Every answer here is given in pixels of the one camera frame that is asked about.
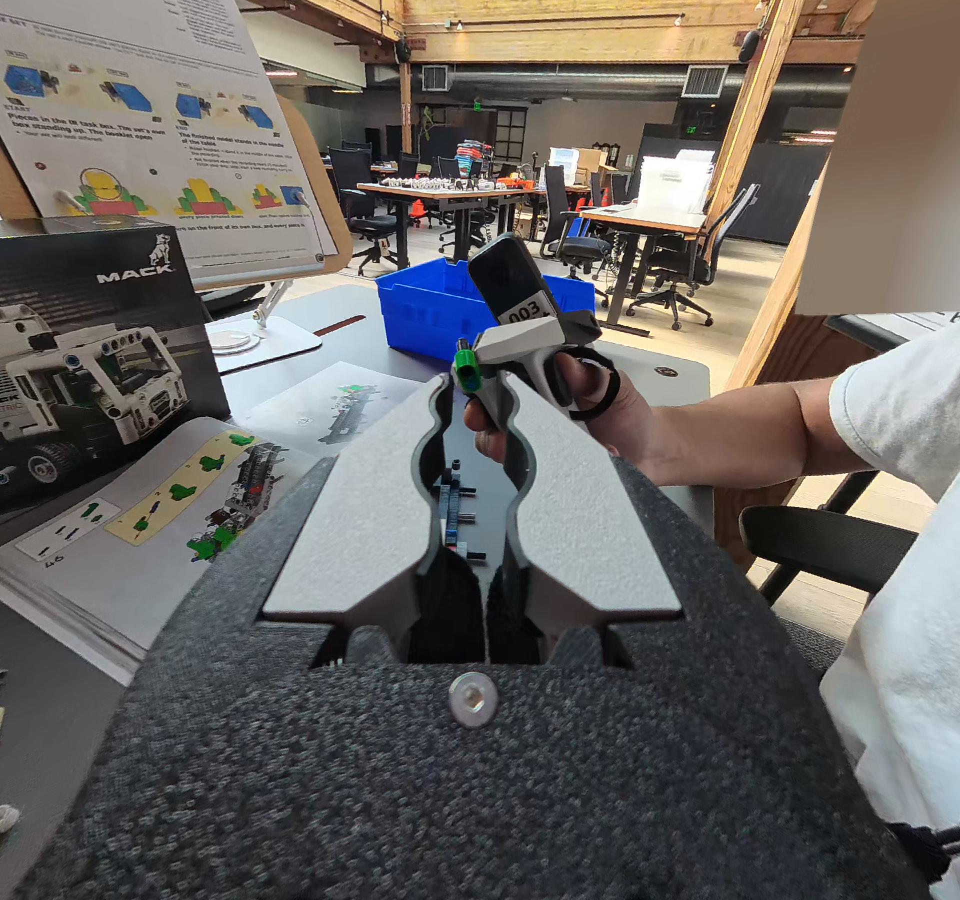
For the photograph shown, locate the clear plastic storage box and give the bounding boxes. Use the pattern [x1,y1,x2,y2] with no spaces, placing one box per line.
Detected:
[637,150,718,216]

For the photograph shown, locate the blue plastic bin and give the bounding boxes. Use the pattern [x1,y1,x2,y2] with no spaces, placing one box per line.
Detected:
[375,257,598,363]

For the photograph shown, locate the printed instruction sheet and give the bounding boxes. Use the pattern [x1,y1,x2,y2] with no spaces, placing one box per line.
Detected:
[0,0,340,273]

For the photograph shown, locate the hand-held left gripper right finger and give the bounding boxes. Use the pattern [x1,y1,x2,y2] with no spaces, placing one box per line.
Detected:
[487,374,683,666]

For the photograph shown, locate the cardboard boxes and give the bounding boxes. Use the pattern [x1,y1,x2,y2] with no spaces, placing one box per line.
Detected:
[549,146,609,186]

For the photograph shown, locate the person in white shirt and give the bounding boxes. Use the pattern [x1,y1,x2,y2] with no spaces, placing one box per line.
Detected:
[817,330,960,888]

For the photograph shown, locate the long wooden desk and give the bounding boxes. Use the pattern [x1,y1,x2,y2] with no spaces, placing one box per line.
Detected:
[357,179,595,273]

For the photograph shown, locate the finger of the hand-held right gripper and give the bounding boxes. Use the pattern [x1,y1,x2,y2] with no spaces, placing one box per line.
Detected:
[478,373,520,433]
[472,317,573,423]

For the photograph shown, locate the green lego connector piece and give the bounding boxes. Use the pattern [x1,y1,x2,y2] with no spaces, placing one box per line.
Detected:
[451,338,483,397]

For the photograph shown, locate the black lego set box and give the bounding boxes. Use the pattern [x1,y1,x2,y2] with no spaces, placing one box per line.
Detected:
[0,215,232,520]

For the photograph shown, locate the person's right hand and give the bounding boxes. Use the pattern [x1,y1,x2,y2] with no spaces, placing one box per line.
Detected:
[462,351,663,489]

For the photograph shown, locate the black badge reel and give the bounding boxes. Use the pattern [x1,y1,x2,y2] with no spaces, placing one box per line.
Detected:
[887,821,960,888]

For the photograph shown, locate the thick wooden pillar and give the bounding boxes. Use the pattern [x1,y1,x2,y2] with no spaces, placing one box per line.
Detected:
[705,0,888,573]

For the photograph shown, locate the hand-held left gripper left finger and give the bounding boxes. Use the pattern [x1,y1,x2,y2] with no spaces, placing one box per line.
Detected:
[261,374,456,666]

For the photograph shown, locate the grey lego chassis assembly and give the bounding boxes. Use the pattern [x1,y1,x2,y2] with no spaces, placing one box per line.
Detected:
[438,459,489,565]

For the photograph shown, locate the grey ventilation duct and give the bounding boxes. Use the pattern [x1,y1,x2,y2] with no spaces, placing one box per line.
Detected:
[408,64,858,111]

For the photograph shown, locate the black framed sign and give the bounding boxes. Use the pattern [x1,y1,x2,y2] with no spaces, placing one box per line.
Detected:
[823,310,960,355]

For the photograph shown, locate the lego instruction booklet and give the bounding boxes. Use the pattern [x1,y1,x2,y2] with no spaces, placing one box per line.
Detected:
[0,360,423,685]

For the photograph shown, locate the small wooden desk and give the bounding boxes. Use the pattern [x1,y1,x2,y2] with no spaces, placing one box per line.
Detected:
[581,204,711,332]

